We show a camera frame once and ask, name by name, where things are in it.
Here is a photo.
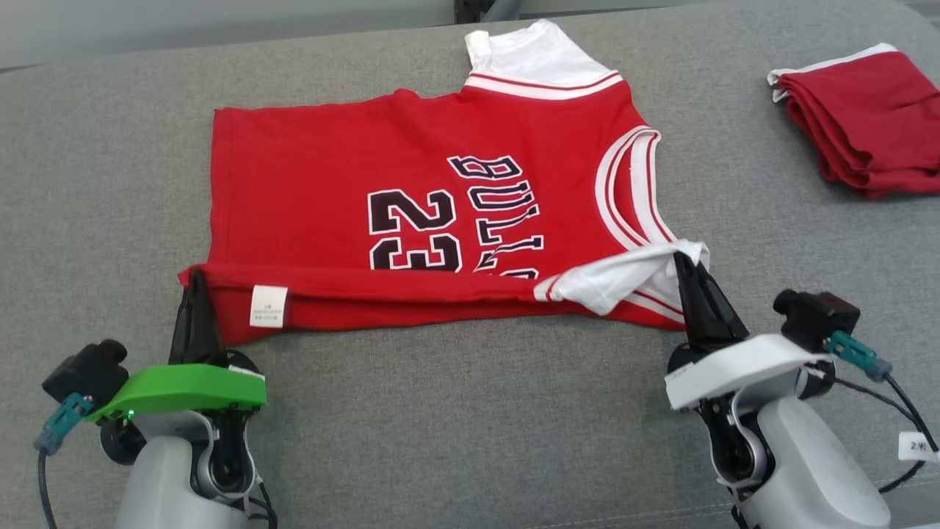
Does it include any red shorts white stripe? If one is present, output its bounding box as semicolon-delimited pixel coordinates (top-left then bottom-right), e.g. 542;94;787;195
767;43;940;201

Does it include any white cable label tag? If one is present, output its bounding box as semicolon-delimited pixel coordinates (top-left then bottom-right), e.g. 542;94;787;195
898;432;940;464

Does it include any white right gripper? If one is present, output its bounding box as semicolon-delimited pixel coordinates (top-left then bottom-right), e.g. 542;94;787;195
665;250;831;411

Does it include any left camera cable teal plug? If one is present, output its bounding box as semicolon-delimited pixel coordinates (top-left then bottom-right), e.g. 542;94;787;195
35;393;95;529

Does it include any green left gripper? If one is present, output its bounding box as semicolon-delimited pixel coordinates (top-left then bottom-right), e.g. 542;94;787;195
87;268;267;425

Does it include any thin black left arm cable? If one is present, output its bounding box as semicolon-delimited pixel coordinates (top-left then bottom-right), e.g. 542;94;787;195
246;478;280;529

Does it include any red white basketball jersey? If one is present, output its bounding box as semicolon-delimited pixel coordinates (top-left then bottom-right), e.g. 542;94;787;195
178;20;711;346

